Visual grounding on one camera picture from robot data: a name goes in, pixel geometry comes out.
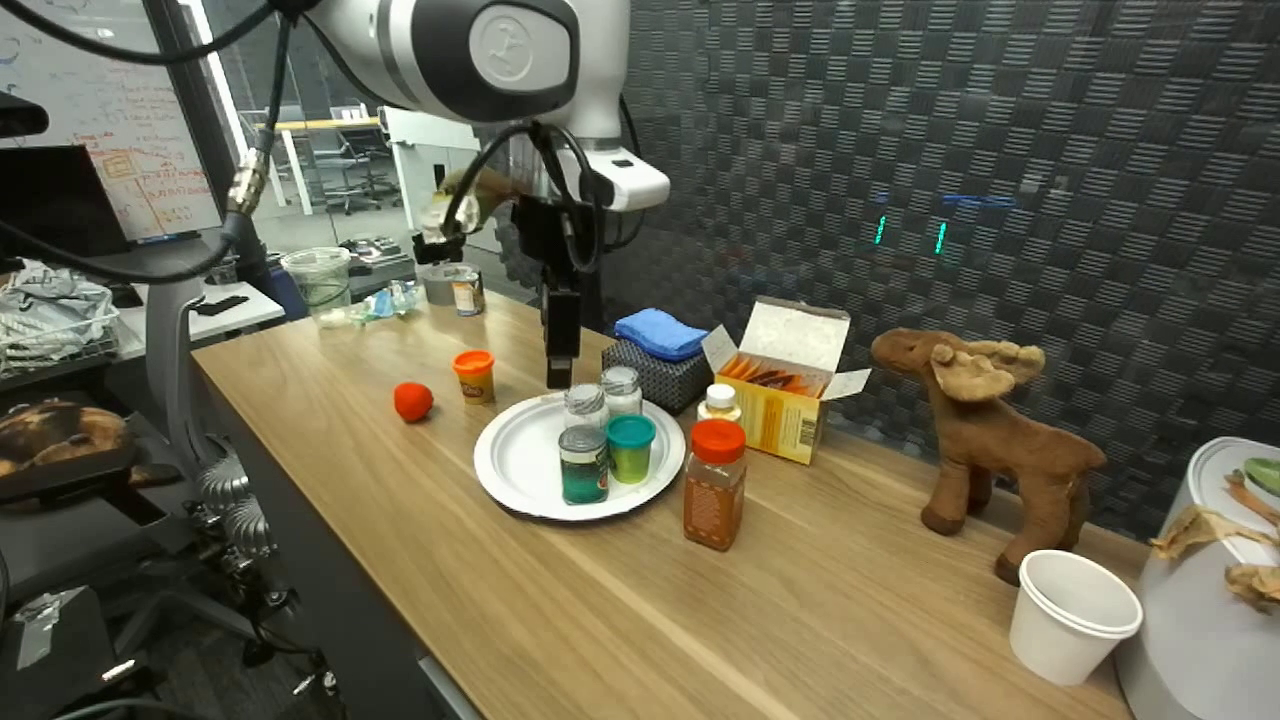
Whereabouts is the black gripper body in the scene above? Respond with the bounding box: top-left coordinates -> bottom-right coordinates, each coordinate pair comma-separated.
512,196 -> 615,304

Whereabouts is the orange lid dough tub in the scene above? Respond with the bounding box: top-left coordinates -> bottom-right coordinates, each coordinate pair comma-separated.
453,350 -> 500,408

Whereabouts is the teal lid dough tub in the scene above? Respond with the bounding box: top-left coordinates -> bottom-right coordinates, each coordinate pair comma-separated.
603,412 -> 660,486

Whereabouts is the green tin can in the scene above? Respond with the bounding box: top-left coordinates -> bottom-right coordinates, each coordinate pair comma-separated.
555,424 -> 615,508

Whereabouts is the white paper plate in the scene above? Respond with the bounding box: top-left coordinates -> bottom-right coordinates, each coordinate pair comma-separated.
473,394 -> 691,526

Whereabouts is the blue folded cloth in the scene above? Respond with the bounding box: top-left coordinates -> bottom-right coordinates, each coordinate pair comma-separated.
612,304 -> 711,366

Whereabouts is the gray foam block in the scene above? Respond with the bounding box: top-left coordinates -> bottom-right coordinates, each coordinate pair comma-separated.
600,336 -> 715,416

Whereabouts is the clear plastic bag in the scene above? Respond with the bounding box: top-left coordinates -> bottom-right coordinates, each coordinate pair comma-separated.
315,277 -> 432,333

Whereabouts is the orange spice bottle red lid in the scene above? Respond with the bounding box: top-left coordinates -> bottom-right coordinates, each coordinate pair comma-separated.
682,416 -> 752,555

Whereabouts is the open yellow cardboard box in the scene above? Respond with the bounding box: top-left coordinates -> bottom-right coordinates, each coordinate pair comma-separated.
699,296 -> 877,469

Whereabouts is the translucent plastic container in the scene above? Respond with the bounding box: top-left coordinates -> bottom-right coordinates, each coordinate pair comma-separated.
279,246 -> 355,312

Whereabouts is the black metal stand pole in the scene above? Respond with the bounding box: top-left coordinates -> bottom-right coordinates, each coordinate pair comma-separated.
137,0 -> 275,291

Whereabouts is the brown moose plush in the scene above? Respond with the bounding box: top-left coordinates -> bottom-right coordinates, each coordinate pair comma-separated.
868,326 -> 1114,590

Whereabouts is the pile of gray clothes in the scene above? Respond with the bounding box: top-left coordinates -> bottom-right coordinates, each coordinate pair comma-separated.
0,257 -> 126,375

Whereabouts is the brown patterned cushion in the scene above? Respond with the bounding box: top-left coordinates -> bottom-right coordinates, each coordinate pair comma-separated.
0,396 -> 137,486

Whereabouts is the white paper cup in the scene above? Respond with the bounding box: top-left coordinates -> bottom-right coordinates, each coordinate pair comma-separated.
1007,547 -> 1149,693

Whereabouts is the large white bucket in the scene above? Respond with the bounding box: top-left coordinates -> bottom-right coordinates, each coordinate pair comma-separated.
1115,433 -> 1280,720

